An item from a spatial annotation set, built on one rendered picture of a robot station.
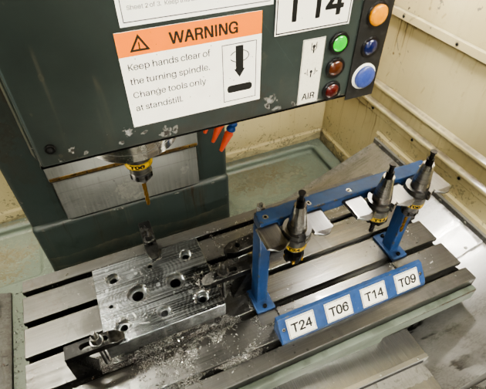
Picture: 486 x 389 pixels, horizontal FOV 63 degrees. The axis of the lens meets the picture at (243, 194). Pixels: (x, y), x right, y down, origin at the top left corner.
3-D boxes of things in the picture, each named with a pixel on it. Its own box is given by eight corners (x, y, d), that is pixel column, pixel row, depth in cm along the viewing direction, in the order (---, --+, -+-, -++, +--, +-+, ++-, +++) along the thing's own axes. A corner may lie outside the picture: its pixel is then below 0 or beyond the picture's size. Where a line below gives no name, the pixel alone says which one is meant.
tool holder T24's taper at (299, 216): (302, 217, 87) (305, 194, 83) (311, 231, 84) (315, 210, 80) (283, 221, 86) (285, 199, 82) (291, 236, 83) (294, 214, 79)
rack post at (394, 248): (406, 256, 120) (440, 183, 99) (392, 262, 118) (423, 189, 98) (386, 232, 127) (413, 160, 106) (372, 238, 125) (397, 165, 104)
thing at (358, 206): (379, 217, 90) (379, 214, 89) (359, 224, 88) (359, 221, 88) (360, 197, 94) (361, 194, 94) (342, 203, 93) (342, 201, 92)
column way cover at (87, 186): (204, 184, 143) (190, 43, 107) (65, 224, 129) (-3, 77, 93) (199, 176, 146) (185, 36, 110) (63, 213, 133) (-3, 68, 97)
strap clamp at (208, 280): (251, 291, 111) (251, 258, 101) (206, 308, 108) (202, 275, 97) (246, 282, 114) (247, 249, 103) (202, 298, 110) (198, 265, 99)
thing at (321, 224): (337, 231, 87) (338, 229, 86) (315, 239, 85) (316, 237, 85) (320, 210, 91) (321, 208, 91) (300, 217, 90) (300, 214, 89)
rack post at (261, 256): (275, 308, 108) (283, 237, 87) (257, 315, 106) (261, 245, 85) (260, 279, 114) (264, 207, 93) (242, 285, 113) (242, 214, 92)
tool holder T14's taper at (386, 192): (381, 188, 94) (388, 167, 89) (396, 200, 91) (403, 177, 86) (367, 196, 92) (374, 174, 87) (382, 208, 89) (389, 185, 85)
